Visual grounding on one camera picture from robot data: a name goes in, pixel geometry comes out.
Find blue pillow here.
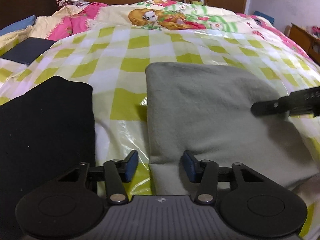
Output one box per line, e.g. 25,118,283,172
0,15,37,37

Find pile of clothes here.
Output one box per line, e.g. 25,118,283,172
56,0,90,8

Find green checked plastic sheet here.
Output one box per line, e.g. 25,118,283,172
0,26,320,240

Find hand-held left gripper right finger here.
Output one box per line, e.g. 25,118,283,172
181,150,266,204

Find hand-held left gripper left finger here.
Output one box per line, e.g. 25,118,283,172
57,150,139,204

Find blue bag by wall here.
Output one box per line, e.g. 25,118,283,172
253,10,275,26

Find grey pants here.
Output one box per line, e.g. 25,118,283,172
145,62,319,196

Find wooden desk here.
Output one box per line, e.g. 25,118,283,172
285,22,320,64

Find black cloth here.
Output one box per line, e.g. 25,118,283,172
0,76,97,240

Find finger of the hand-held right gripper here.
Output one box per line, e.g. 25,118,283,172
251,100,292,117

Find dark brown headboard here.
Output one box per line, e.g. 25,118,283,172
0,0,57,30

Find dark blue folded cloth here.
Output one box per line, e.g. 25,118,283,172
0,37,57,66

